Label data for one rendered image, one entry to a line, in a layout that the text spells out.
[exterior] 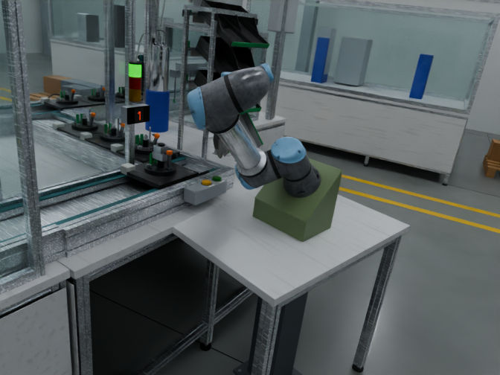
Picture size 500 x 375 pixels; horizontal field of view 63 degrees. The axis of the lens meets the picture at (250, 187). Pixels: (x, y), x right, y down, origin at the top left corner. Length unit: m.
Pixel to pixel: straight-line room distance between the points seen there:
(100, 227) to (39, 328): 0.35
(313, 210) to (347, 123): 4.12
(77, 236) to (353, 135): 4.63
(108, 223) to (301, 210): 0.71
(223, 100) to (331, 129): 4.60
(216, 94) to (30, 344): 0.92
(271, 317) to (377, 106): 4.45
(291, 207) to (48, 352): 0.96
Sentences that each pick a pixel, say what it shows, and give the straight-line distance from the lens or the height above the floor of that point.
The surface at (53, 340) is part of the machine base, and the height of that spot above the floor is 0.63.
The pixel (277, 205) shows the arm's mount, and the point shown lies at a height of 0.96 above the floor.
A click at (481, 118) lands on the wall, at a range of 10.13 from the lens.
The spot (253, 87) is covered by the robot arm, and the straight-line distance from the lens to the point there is 1.18.
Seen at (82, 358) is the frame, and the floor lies 0.49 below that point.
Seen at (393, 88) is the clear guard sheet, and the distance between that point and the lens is 5.52.
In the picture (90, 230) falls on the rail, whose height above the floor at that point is 0.93.
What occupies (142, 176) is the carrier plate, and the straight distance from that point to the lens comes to 1.78.
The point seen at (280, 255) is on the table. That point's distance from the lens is 1.49.
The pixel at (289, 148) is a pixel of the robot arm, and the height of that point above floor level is 1.22.
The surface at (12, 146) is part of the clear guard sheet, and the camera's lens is 1.20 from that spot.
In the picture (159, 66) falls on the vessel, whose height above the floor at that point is 1.29.
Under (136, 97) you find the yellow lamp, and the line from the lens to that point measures 1.80.
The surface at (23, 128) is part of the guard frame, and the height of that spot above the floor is 1.31.
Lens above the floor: 1.62
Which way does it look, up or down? 22 degrees down
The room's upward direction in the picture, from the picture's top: 7 degrees clockwise
